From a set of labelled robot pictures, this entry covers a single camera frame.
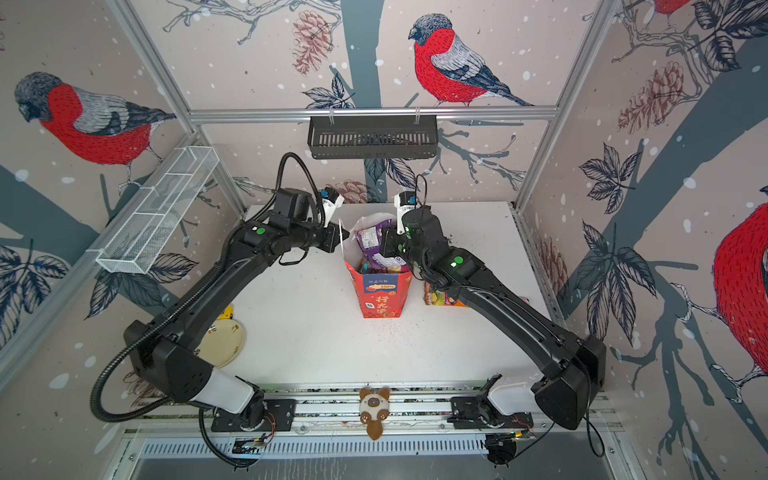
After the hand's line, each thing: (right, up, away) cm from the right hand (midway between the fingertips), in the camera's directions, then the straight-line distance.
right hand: (377, 231), depth 72 cm
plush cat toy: (-1, -44, +1) cm, 44 cm away
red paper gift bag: (+1, -16, +4) cm, 17 cm away
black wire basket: (-16, +33, +35) cm, 51 cm away
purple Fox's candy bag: (-2, -2, +4) cm, 5 cm away
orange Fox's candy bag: (+19, -21, +21) cm, 35 cm away
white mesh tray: (-60, +6, +7) cm, 60 cm away
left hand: (-8, 0, +3) cm, 9 cm away
